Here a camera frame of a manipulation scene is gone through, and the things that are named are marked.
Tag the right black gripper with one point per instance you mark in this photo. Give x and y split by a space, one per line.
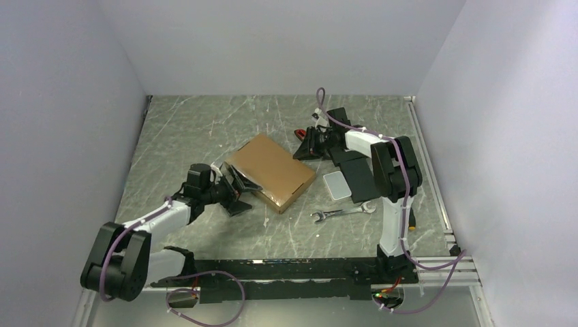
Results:
309 150

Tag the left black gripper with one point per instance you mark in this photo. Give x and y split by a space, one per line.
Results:
233 204

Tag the red utility knife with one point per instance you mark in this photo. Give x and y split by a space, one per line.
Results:
300 134

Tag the brown cardboard express box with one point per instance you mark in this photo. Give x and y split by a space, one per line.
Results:
282 179

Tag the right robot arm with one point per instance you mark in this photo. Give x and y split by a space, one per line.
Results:
374 166

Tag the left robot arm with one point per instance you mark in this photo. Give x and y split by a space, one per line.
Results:
122 262

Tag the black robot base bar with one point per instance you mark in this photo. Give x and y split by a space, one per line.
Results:
353 278

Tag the black square box with label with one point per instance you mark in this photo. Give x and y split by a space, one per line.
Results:
338 155

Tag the black flat rectangular box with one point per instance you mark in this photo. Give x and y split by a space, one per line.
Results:
360 180

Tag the white rounded power bank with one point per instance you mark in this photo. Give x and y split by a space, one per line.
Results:
336 186

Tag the silver open-end wrench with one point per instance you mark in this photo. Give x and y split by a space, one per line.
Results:
364 207

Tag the yellow black screwdriver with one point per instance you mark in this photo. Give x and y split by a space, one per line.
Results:
411 221

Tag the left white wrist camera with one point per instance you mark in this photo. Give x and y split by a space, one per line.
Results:
216 170

